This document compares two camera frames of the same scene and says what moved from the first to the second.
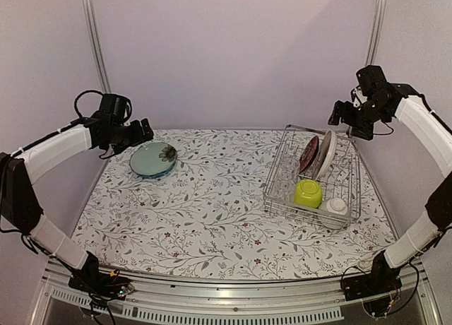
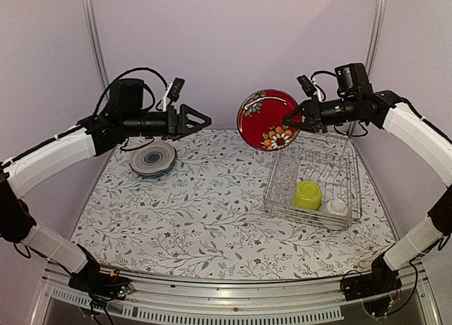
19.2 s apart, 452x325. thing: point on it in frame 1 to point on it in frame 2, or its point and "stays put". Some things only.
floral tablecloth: [206, 220] stays put
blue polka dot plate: [157, 175] stays put
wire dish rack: [315, 178] stays put
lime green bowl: [308, 193] stays put
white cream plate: [324, 155] to [152, 157]
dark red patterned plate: [308, 153] to [260, 119]
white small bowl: [337, 206] stays put
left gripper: [139, 136] to [174, 121]
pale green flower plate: [153, 160] stays put
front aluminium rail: [297, 298] stays put
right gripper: [366, 133] to [310, 109]
